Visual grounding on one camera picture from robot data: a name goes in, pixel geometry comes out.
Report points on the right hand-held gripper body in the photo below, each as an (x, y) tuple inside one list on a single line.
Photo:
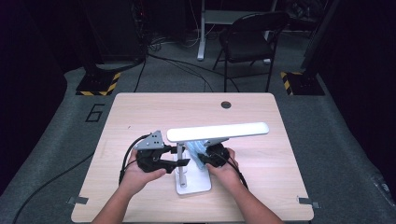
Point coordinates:
[(218, 155)]

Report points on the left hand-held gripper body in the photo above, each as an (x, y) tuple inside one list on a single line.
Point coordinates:
[(151, 158)]

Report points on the blue fluffy cloth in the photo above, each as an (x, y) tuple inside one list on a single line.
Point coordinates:
[(196, 152)]

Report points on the white paper sheet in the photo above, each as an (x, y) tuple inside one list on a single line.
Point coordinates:
[(218, 132)]

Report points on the person's right hand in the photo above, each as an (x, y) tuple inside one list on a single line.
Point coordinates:
[(227, 174)]

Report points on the person's left hand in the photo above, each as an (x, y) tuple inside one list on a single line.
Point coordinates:
[(135, 179)]

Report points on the striped black stand base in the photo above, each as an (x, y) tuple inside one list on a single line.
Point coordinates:
[(305, 84), (98, 83)]

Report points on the black folding chair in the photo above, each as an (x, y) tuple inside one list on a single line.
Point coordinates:
[(246, 46)]

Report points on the white-legged desk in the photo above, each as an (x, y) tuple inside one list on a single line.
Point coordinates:
[(201, 37)]

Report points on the dark equipment cabinet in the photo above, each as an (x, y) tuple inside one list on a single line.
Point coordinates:
[(115, 31)]

